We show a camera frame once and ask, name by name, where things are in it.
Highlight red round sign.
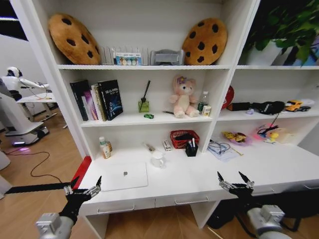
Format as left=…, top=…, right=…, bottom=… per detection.
left=221, top=85, right=235, bottom=110

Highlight black rectangular box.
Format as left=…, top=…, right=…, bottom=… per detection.
left=226, top=102, right=253, bottom=112

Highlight green leafy plant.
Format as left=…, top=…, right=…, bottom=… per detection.
left=245, top=0, right=319, bottom=65

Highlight white background table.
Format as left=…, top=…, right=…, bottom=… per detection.
left=16, top=93, right=59, bottom=122

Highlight white shelf desk unit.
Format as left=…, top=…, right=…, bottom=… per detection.
left=11, top=0, right=319, bottom=239

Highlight white book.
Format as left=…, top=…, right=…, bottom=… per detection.
left=91, top=84, right=103, bottom=121

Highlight black floor strip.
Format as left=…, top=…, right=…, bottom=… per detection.
left=3, top=182, right=72, bottom=195

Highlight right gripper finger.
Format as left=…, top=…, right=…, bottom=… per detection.
left=217, top=171, right=236, bottom=192
left=238, top=171, right=255, bottom=190

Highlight red plastic basket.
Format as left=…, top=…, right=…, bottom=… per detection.
left=170, top=129, right=200, bottom=149

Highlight white laptop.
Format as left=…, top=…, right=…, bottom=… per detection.
left=101, top=162, right=149, bottom=192

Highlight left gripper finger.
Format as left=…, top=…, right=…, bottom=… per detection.
left=85, top=175, right=103, bottom=199
left=63, top=175, right=80, bottom=196

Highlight yellow snack packet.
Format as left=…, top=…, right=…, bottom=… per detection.
left=222, top=131, right=247, bottom=144

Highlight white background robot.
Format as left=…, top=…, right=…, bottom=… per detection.
left=0, top=66, right=52, bottom=146

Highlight yellow pencil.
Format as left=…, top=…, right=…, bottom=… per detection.
left=230, top=146, right=244, bottom=157

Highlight black space cover book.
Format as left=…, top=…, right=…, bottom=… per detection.
left=97, top=79, right=124, bottom=121

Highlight black furry pouch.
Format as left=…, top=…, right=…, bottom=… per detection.
left=250, top=101, right=286, bottom=116

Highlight brown gold book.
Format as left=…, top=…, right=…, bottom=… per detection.
left=94, top=86, right=108, bottom=122

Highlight pink purple book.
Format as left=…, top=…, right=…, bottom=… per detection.
left=83, top=90, right=99, bottom=121

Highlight white plant pot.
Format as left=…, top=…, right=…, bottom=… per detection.
left=245, top=41, right=283, bottom=66

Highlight yellow toy truck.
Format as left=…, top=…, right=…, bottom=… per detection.
left=285, top=100, right=312, bottom=112

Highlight red side panel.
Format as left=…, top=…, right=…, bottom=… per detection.
left=71, top=156, right=92, bottom=189

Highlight white paper sheets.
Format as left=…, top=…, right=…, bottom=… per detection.
left=206, top=139, right=240, bottom=162

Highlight clear water bottle green label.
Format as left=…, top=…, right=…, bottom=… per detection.
left=197, top=91, right=209, bottom=115

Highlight purple plate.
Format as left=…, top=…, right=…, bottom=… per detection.
left=228, top=135, right=253, bottom=146

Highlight tall black book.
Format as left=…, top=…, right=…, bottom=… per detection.
left=69, top=80, right=92, bottom=122

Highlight brown cookie plush pillow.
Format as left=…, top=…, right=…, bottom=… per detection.
left=47, top=13, right=102, bottom=65
left=181, top=17, right=228, bottom=66

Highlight green reed diffuser bottle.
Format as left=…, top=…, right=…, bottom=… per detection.
left=138, top=80, right=152, bottom=113

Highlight black pen holder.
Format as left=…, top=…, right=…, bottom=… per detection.
left=185, top=142, right=199, bottom=157

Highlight pink bunny plush toy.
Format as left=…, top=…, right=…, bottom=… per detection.
left=169, top=75, right=200, bottom=119

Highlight metal file rack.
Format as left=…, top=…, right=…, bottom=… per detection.
left=101, top=46, right=150, bottom=66

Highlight white mug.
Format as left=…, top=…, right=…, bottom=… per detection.
left=150, top=151, right=166, bottom=169

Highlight box with coloured circles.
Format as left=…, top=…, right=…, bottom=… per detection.
left=115, top=51, right=143, bottom=66

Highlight orange juice bottle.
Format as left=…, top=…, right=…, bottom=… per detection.
left=99, top=136, right=112, bottom=159

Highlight black floor cable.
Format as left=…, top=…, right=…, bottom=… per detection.
left=7, top=150, right=73, bottom=185

